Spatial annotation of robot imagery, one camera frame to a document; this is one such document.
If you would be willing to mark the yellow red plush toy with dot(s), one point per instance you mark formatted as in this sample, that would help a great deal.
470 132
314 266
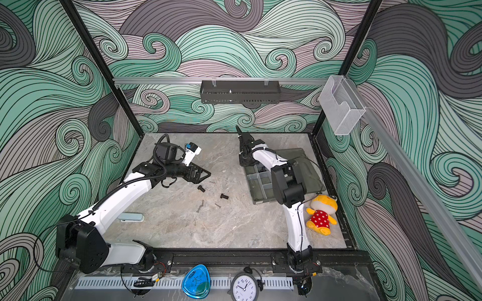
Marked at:
322 210

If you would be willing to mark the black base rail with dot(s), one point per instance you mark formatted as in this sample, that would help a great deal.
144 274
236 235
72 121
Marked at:
277 260

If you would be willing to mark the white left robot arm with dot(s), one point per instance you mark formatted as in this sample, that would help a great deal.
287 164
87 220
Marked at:
80 239

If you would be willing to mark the small analog alarm clock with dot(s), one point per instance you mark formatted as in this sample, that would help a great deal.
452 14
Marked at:
246 285

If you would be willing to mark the clear acrylic wall holder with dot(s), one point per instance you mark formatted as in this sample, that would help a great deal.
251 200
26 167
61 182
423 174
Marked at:
342 104

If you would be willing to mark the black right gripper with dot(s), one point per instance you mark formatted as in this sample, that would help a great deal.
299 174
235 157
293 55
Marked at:
242 160

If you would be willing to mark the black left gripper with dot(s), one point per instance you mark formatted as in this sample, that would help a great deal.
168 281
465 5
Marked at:
196 179

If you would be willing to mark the black wall shelf tray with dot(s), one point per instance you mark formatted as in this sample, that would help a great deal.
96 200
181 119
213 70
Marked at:
240 92

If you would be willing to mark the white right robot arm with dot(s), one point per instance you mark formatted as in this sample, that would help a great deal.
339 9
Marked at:
299 249

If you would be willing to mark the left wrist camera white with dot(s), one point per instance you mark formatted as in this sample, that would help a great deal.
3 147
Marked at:
191 150

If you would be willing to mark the pale green small object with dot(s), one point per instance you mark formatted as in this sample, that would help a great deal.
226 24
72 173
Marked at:
127 217

